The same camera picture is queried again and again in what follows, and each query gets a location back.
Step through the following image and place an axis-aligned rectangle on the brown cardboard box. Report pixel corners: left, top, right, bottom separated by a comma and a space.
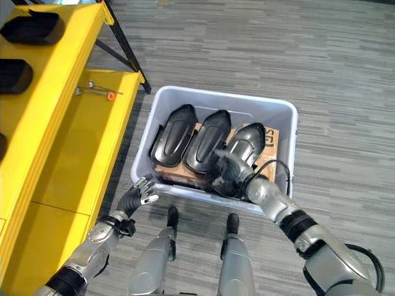
154, 121, 280, 189

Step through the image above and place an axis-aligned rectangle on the white plastic box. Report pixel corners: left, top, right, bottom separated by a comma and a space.
130, 85, 299, 216

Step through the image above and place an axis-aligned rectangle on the yellow metal shelf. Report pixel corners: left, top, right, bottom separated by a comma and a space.
0, 2, 146, 296

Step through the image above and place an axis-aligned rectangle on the black shelf frame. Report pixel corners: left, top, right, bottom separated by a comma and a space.
94, 0, 152, 94

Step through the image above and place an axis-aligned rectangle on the silver robot right leg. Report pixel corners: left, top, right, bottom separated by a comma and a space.
217, 213, 256, 296

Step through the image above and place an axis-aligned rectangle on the silver metal bolt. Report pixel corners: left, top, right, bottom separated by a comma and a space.
87, 80, 123, 95
75, 87, 115, 96

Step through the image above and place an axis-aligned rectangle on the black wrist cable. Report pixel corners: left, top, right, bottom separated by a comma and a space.
243, 159, 291, 198

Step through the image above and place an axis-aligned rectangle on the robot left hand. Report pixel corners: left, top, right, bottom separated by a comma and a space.
117, 173, 160, 218

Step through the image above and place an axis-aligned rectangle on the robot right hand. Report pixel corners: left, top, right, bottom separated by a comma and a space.
206, 147, 251, 198

